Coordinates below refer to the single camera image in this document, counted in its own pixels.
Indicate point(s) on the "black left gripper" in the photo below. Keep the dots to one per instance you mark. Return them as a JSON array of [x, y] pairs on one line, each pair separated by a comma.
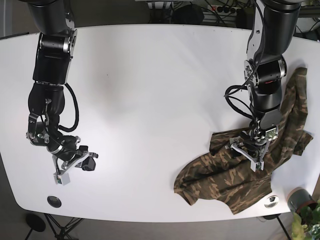
[[255, 145]]

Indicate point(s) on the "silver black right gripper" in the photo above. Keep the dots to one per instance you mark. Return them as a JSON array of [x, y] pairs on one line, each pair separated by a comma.
[[63, 147]]

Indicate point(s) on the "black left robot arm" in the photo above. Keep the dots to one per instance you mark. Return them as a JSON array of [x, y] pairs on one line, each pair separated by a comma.
[[260, 96]]

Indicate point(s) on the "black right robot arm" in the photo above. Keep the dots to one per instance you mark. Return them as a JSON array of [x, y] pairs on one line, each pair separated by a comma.
[[46, 101]]

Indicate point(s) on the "black table grommet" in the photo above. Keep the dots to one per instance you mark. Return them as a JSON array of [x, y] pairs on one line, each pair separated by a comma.
[[54, 201]]

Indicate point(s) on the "silver table grommet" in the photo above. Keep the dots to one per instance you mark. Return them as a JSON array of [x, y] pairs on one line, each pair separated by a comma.
[[271, 201]]

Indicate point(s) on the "black tripod stand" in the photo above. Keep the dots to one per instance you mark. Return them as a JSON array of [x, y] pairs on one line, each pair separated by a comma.
[[37, 224]]

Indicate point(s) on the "potted green plant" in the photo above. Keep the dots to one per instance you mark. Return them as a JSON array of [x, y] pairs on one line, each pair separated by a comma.
[[306, 215]]

